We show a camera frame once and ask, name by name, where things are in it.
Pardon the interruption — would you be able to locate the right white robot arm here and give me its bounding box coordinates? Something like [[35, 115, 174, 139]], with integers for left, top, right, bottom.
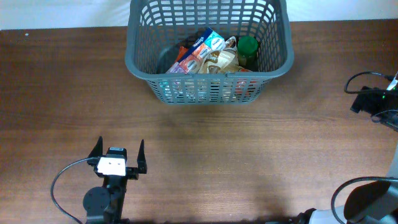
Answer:
[[289, 86, 397, 224]]

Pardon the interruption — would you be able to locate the red spaghetti packet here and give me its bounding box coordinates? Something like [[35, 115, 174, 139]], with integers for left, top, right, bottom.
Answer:
[[174, 45, 257, 94]]

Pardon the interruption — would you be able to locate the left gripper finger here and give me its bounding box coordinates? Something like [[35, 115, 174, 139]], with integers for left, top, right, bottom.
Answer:
[[87, 136, 103, 165], [137, 140, 147, 174]]

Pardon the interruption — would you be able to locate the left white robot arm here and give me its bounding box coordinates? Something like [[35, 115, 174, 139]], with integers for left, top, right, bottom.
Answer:
[[83, 137, 147, 224]]

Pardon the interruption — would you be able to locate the green lid spice jar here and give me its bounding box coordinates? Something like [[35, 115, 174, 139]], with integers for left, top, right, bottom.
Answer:
[[237, 35, 259, 67]]

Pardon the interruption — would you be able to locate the grey plastic shopping basket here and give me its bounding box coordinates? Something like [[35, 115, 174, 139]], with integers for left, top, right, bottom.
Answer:
[[125, 0, 294, 105]]

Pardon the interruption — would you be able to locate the brown white snack bag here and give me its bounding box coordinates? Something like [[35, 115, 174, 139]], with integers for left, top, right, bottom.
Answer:
[[198, 48, 240, 100]]

